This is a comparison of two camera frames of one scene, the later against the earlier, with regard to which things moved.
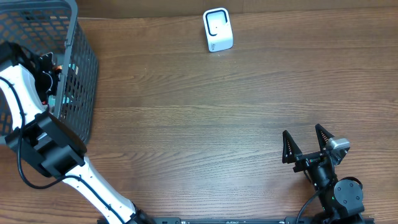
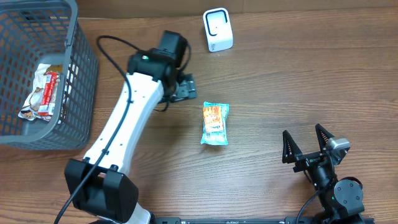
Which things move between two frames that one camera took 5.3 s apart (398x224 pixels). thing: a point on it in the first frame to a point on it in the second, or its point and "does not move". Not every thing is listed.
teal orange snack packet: (68, 98) to (216, 121)
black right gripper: (310, 158) does not move
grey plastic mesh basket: (49, 27) does not move
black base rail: (250, 220) does not move
